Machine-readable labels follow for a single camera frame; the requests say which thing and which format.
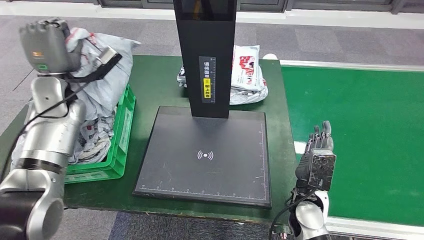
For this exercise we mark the crumpled grey parcel bag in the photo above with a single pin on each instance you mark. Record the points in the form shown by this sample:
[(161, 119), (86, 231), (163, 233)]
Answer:
[(248, 96)]

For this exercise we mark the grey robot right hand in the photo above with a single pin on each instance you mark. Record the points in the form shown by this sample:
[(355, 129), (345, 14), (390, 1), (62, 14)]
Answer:
[(318, 142)]

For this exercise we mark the white parcel with red print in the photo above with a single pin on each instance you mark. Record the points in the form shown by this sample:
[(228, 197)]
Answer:
[(246, 66)]

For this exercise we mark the large grey parcel red logo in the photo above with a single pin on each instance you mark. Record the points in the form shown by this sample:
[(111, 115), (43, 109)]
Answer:
[(92, 139)]

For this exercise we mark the green plastic crate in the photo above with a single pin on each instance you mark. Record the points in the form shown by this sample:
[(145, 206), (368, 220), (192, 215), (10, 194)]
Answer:
[(122, 132)]

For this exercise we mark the metal conveyor bracket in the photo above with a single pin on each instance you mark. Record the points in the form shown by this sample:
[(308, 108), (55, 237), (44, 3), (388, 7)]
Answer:
[(280, 233)]

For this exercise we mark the green conveyor belt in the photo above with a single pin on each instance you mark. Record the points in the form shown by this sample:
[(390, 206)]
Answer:
[(357, 109)]

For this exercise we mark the grey window frame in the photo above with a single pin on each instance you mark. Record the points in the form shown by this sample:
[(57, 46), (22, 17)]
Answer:
[(265, 5)]

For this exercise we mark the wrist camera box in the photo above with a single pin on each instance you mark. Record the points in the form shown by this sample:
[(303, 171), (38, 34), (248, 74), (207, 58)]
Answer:
[(323, 169), (107, 61)]

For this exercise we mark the grey parcel with black stripes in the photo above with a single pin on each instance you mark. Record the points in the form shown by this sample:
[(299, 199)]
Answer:
[(106, 76)]

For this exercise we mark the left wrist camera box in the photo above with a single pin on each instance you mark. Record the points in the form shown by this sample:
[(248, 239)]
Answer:
[(107, 61)]

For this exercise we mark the small white parcel black marks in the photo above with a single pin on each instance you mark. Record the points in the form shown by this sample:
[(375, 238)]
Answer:
[(181, 78)]

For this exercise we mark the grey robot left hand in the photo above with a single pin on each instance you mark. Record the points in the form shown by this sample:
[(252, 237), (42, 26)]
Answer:
[(46, 46)]

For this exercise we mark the white round conveyor cap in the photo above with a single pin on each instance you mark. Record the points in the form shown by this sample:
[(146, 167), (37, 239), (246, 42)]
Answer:
[(270, 56)]

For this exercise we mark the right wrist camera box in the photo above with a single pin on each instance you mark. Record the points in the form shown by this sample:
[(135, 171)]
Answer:
[(323, 169)]

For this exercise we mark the black inbound scanner machine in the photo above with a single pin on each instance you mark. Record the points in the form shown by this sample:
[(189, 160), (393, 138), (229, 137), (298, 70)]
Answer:
[(205, 165)]

